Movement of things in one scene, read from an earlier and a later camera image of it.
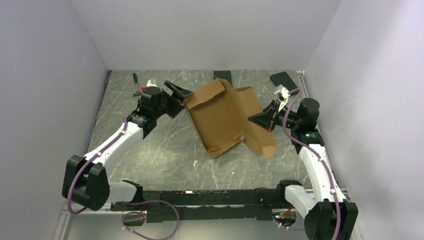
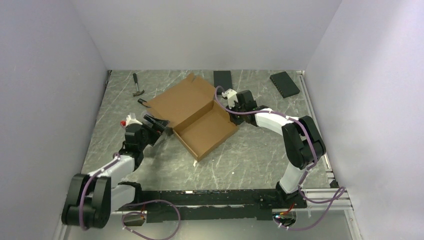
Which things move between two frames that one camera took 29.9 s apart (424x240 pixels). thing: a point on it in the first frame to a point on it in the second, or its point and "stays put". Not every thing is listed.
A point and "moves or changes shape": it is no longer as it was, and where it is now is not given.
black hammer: (138, 93) stays put
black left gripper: (178, 93) to (156, 131)
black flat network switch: (283, 78) stays put
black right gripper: (263, 119) to (236, 121)
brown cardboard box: (220, 115) moves or changes shape
